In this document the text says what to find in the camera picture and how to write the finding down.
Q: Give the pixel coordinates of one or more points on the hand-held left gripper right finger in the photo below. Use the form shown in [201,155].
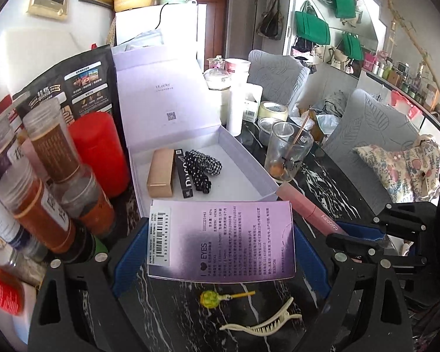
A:
[311,260]

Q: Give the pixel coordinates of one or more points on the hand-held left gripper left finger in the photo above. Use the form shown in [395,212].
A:
[130,258]

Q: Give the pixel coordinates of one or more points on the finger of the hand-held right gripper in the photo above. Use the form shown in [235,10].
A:
[407,253]
[363,231]

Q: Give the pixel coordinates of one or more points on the cream hair claw clip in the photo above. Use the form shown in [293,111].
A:
[264,324]

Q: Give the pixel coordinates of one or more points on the yellow hair pin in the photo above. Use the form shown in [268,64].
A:
[211,299]

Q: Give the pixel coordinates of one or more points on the gold rectangular box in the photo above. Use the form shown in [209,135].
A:
[161,172]

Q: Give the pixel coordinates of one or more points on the purple cosmetics box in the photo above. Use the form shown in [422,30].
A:
[220,238]

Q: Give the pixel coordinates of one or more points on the black slim cosmetics box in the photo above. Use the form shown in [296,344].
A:
[183,176]

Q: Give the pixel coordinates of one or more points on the black white patterned scrunchie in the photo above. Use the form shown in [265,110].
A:
[201,168]

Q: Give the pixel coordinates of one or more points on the lavender gift box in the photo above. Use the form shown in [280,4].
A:
[161,88]

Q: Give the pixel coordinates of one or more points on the green tin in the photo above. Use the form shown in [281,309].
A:
[98,245]

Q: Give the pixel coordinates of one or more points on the floral cushion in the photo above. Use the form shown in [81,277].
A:
[399,168]

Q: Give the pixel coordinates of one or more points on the clear glass cup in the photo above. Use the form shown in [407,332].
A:
[289,154]

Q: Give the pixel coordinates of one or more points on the grey padded chair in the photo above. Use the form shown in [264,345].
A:
[370,124]

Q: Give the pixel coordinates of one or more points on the red canister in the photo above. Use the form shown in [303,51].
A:
[99,150]

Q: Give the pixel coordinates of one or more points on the wooden stick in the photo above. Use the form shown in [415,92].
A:
[297,135]

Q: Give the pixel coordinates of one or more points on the pile of crumpled plastic bags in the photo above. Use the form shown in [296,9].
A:
[326,113]

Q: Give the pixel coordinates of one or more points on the red plastic container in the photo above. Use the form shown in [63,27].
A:
[407,104]

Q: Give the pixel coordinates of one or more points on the cluster of clear spice jars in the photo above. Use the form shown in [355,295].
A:
[51,154]

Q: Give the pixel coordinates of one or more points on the red label seasoning bottle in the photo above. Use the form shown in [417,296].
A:
[3,293]

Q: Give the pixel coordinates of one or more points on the metal cup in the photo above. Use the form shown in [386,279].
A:
[266,130]

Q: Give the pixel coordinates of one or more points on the beige tape roll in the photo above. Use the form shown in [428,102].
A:
[273,110]

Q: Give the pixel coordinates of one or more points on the row of shelf bottles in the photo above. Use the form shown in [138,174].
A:
[407,80]

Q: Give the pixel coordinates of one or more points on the white cylindrical tube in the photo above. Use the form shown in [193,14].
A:
[236,106]

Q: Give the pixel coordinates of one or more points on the white medicine box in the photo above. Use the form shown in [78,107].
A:
[252,99]

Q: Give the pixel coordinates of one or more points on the grey patterned pillow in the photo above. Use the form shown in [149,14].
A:
[275,77]

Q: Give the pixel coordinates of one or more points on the black printed food bag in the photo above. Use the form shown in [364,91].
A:
[84,80]

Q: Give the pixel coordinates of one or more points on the bamboo pole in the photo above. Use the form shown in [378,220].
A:
[414,40]

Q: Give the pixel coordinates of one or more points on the pink paper cup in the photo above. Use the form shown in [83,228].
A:
[238,66]

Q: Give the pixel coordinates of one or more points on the green tote bag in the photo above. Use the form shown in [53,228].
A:
[311,29]

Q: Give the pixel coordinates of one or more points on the clear plastic zip bag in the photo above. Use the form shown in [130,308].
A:
[143,40]

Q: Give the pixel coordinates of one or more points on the white cutting board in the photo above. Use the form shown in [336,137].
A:
[36,55]

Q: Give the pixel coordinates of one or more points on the brown hanging bag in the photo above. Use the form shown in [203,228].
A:
[269,22]

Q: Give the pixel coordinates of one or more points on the white refrigerator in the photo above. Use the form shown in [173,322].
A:
[176,25]

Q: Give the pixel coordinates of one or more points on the brown wooden door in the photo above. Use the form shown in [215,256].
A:
[211,33]

